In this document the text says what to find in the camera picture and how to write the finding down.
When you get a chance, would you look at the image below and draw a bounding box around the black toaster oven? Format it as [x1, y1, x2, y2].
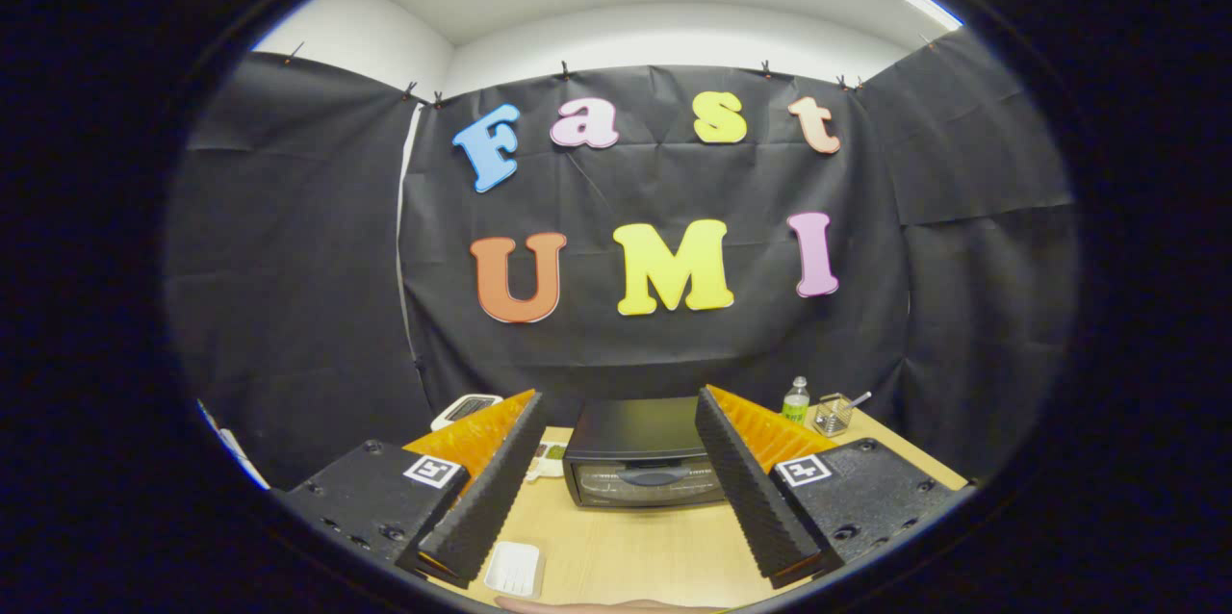
[562, 397, 728, 510]

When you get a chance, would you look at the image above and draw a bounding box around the white blue flat panel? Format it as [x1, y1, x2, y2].
[197, 399, 272, 492]

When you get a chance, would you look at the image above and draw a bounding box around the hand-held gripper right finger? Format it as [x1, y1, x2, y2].
[695, 385, 975, 590]

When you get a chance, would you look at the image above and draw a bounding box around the clear utensil holder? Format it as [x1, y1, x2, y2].
[813, 393, 856, 438]

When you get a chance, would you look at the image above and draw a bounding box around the white rectangular plate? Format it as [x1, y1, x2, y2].
[483, 541, 546, 598]

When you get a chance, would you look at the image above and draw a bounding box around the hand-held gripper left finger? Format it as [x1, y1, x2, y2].
[274, 389, 548, 590]

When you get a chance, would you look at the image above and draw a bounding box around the small ceiling light panel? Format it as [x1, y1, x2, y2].
[903, 0, 963, 31]

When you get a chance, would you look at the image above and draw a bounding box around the white pop-up toaster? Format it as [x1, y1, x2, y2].
[429, 394, 505, 433]

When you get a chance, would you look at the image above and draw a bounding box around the small white snack dish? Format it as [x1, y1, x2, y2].
[527, 441, 571, 481]

